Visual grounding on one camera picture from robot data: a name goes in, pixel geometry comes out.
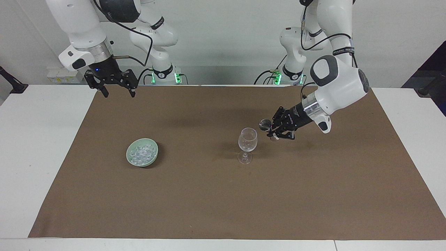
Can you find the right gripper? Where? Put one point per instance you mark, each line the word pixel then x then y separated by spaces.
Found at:
pixel 104 71

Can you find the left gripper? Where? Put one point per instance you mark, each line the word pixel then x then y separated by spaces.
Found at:
pixel 296 118

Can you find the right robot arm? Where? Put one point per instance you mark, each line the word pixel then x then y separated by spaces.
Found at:
pixel 82 28

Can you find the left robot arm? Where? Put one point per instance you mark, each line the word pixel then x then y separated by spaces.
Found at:
pixel 341 83

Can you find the clear wine glass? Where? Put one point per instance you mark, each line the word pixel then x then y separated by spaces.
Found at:
pixel 247 140

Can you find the clear ice cubes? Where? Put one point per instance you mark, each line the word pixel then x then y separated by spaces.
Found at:
pixel 141 153

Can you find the pale green bowl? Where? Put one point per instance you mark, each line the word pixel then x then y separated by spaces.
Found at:
pixel 131 161

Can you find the black stand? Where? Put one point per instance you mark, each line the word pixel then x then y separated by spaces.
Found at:
pixel 430 87
pixel 14 85

